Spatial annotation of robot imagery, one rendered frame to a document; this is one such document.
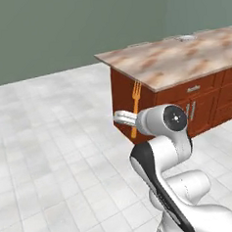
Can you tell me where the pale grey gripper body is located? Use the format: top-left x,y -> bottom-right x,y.
113,109 -> 138,129

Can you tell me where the wide red-brown drawer front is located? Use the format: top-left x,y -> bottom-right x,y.
153,73 -> 220,106

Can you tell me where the narrow red-brown drawer front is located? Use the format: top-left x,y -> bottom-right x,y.
215,80 -> 232,109
219,66 -> 232,87
210,100 -> 232,128

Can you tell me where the grey round sink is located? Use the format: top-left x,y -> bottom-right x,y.
177,34 -> 196,42

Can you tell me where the silver drawer handle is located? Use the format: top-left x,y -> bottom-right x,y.
186,84 -> 202,93

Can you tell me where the orange fork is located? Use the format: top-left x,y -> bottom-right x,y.
126,80 -> 147,139

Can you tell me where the red-brown wooden island cabinet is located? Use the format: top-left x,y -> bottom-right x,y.
109,58 -> 232,148

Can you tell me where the red-brown cupboard door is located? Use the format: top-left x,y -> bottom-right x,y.
155,97 -> 193,119
186,90 -> 224,138

